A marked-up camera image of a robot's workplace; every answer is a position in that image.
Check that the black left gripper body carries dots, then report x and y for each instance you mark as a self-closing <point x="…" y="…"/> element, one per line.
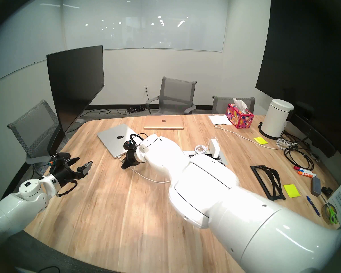
<point x="64" y="174"/>

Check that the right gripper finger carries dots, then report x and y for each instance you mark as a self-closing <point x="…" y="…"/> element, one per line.
<point x="124" y="165"/>

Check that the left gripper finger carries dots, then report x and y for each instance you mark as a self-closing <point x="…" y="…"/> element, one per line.
<point x="85" y="167"/>
<point x="73" y="161"/>

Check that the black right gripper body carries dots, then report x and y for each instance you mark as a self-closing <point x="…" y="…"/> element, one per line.
<point x="131" y="158"/>

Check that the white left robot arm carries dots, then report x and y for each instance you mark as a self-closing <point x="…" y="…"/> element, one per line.
<point x="14" y="207"/>

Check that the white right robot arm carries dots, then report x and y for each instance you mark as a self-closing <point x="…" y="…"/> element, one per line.
<point x="216" y="190"/>

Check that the silver MacBook laptop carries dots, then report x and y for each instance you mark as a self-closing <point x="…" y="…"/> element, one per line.
<point x="113" y="138"/>

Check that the gold MacBook laptop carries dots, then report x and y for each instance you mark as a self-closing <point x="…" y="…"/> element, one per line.
<point x="163" y="122"/>

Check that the grey mesh chair without armrests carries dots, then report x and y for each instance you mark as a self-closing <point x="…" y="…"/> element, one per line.
<point x="34" y="127"/>

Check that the silver table power outlet box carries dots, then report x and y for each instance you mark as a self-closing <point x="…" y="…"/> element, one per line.
<point x="196" y="155"/>

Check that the black curved desktop monitor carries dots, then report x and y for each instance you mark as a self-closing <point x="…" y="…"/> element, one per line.
<point x="74" y="87"/>

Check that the grey mesh chair with armrests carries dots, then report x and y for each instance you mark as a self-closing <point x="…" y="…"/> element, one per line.
<point x="176" y="93"/>

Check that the white power adapter brick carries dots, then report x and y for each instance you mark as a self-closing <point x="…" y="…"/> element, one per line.
<point x="215" y="148"/>

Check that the white paper napkin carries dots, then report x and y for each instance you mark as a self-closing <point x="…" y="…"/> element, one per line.
<point x="218" y="120"/>

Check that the grey mesh office chair backrest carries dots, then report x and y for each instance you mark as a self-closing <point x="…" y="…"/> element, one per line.
<point x="221" y="104"/>

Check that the colourful floral tissue box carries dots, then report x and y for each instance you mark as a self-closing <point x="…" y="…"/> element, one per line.
<point x="240" y="119"/>

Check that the yellow sticky note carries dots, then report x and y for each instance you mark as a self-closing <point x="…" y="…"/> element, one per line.
<point x="261" y="140"/>

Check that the white cylindrical bin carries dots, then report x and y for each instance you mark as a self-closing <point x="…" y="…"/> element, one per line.
<point x="275" y="120"/>

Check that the black folding laptop stand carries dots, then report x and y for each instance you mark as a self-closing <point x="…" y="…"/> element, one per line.
<point x="276" y="196"/>

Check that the yellow sticky note pad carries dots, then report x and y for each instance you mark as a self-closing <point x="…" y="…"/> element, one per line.
<point x="291" y="190"/>

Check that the white dry erase marker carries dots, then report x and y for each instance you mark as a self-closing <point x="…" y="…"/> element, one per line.
<point x="301" y="169"/>

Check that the red markers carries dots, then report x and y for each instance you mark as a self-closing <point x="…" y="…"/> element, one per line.
<point x="307" y="174"/>

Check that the grey whiteboard eraser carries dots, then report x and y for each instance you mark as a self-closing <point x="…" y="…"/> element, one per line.
<point x="316" y="187"/>

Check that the black video conference bar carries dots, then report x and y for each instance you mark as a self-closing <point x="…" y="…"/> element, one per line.
<point x="318" y="138"/>

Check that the blue ballpoint pen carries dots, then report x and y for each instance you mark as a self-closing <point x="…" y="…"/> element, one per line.
<point x="313" y="206"/>

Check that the small black clip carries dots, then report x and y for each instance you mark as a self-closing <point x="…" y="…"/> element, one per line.
<point x="326" y="190"/>

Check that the glass wall whiteboard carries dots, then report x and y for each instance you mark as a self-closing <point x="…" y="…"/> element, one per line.
<point x="145" y="19"/>

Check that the large black wall television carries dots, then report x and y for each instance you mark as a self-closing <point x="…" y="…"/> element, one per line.
<point x="301" y="62"/>

